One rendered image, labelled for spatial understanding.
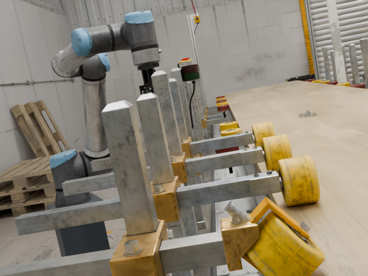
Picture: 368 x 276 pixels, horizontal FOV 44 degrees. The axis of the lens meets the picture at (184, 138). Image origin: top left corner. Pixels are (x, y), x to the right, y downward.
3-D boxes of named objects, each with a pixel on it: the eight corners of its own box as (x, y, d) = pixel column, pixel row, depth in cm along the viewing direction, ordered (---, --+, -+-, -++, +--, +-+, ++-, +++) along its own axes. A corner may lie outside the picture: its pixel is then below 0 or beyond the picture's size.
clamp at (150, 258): (113, 305, 49) (103, 262, 49) (133, 255, 63) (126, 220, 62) (168, 297, 49) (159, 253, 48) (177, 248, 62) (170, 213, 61)
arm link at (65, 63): (45, 57, 205) (72, 22, 143) (72, 53, 210) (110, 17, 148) (51, 82, 206) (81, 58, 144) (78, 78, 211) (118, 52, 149)
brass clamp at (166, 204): (145, 226, 74) (139, 197, 73) (155, 202, 87) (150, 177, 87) (182, 220, 73) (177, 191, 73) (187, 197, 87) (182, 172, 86)
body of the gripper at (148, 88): (141, 104, 143) (133, 66, 141) (145, 102, 152) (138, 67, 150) (165, 99, 142) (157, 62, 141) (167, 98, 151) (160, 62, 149)
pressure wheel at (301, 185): (278, 183, 82) (288, 216, 76) (275, 150, 77) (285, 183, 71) (311, 177, 82) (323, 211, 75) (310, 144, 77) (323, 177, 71)
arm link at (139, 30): (145, 12, 150) (156, 6, 141) (152, 50, 152) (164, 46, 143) (118, 16, 147) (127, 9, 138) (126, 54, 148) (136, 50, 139)
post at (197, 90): (204, 144, 307) (191, 74, 300) (204, 143, 310) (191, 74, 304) (209, 143, 306) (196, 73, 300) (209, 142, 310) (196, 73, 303)
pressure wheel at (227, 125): (233, 149, 197) (229, 122, 195) (219, 149, 203) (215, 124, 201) (245, 144, 202) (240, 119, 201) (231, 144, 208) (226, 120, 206)
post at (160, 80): (189, 270, 109) (150, 72, 102) (190, 264, 112) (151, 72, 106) (203, 268, 109) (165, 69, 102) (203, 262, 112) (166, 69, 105)
